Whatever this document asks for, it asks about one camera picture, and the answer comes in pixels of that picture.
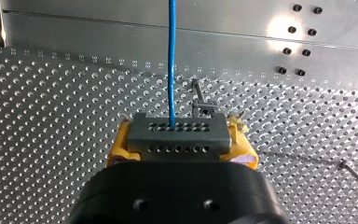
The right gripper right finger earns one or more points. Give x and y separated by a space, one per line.
242 149

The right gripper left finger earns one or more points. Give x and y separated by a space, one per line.
119 152

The connector holder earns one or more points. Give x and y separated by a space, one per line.
203 109

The metal post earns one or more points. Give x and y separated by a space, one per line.
357 178

